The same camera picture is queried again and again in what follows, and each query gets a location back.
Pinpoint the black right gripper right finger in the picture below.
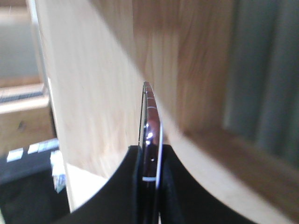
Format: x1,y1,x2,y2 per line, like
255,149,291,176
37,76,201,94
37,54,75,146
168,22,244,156
160,145,254,224

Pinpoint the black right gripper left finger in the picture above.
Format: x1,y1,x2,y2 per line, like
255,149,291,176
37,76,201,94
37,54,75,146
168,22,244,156
55,146,141,224

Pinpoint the black smartphone pink frame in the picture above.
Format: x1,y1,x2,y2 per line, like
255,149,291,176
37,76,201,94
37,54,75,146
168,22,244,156
138,82,163,224

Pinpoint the wooden shelf unit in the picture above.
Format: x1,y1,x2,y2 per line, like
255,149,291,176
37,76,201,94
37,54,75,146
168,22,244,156
0,0,299,224

